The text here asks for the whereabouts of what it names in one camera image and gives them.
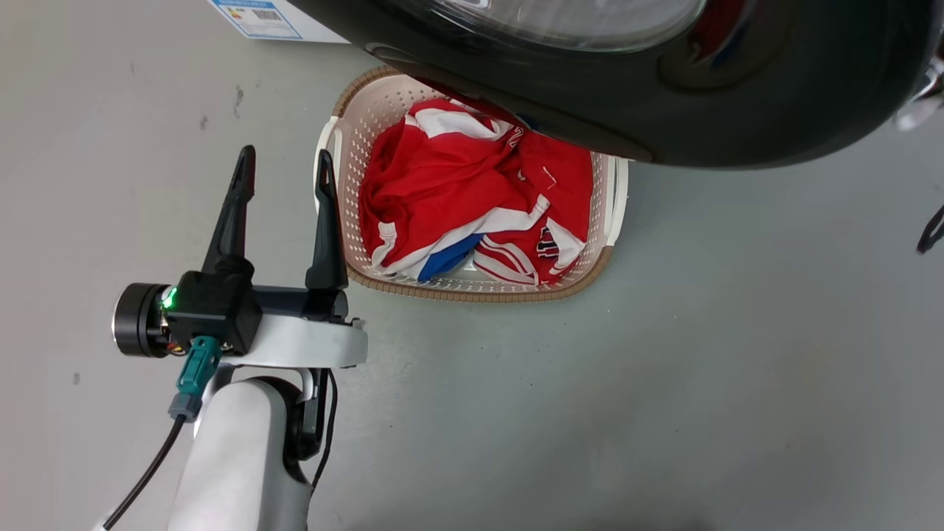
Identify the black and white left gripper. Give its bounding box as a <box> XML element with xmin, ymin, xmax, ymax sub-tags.
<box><xmin>112</xmin><ymin>145</ymin><xmax>369</xmax><ymax>370</ymax></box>

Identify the black round washing machine door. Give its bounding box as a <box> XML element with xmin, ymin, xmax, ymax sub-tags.
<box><xmin>288</xmin><ymin>0</ymin><xmax>944</xmax><ymax>170</ymax></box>

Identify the beige perforated laundry basket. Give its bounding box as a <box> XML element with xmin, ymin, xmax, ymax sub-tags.
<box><xmin>313</xmin><ymin>65</ymin><xmax>630</xmax><ymax>303</ymax></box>

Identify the red and white jersey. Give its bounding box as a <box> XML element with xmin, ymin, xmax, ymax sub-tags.
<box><xmin>358</xmin><ymin>98</ymin><xmax>595</xmax><ymax>288</ymax></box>

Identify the blue bordered energy label sticker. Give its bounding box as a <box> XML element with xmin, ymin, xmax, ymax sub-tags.
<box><xmin>209</xmin><ymin>0</ymin><xmax>304</xmax><ymax>41</ymax></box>

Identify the black cable with teal plug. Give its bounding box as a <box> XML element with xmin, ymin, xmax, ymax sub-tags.
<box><xmin>102</xmin><ymin>335</ymin><xmax>223</xmax><ymax>531</ymax></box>

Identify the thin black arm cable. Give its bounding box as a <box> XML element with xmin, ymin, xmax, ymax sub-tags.
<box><xmin>310</xmin><ymin>368</ymin><xmax>339</xmax><ymax>492</ymax></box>

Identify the black cable loop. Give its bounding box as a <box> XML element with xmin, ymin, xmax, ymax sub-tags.
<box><xmin>916</xmin><ymin>204</ymin><xmax>944</xmax><ymax>256</ymax></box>

